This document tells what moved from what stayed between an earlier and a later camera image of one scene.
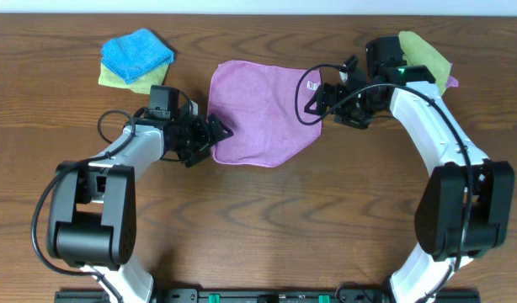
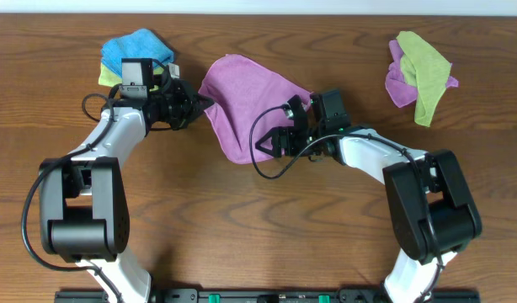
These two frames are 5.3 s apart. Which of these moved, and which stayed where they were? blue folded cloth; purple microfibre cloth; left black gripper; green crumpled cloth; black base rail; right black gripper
Moved: purple microfibre cloth; left black gripper; right black gripper
Stayed: blue folded cloth; green crumpled cloth; black base rail
